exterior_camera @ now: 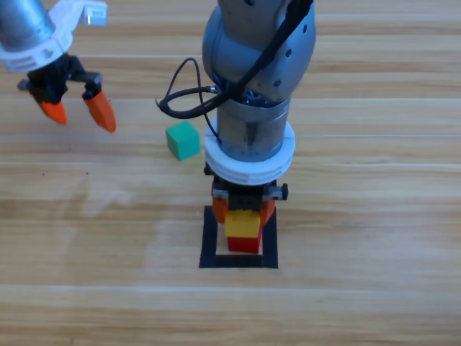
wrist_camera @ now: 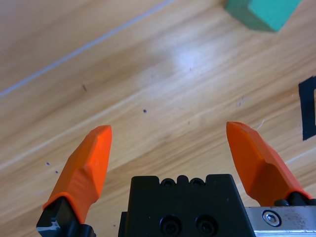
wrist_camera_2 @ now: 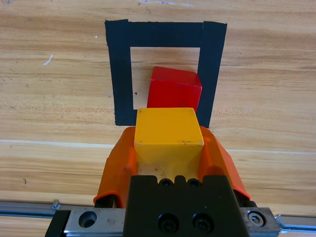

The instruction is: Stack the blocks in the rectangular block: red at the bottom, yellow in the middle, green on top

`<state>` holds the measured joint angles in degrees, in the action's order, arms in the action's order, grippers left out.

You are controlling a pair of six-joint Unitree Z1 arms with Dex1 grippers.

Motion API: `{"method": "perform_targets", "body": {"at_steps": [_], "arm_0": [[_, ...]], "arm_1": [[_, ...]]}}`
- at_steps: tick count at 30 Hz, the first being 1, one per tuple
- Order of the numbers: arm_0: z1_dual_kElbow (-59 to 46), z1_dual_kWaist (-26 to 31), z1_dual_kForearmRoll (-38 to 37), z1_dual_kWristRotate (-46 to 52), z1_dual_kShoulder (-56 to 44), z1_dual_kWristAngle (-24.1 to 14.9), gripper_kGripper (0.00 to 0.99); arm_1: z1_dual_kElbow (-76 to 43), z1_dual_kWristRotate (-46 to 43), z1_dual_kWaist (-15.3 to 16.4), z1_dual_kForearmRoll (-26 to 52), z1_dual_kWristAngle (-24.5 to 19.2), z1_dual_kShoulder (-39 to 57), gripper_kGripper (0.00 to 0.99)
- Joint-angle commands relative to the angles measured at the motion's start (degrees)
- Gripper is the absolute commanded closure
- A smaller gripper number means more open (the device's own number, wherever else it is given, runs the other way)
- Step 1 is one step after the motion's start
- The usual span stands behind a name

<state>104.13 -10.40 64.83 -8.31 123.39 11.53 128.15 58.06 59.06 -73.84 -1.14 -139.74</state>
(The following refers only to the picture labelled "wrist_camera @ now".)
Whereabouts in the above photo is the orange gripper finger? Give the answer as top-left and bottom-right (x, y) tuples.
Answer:
(36, 125), (113, 237)
(226, 121), (314, 207)

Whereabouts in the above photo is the green wooden block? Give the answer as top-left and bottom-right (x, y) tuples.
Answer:
(224, 0), (302, 33)

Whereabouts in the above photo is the black tape square outline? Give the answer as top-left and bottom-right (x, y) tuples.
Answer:
(298, 76), (316, 141)

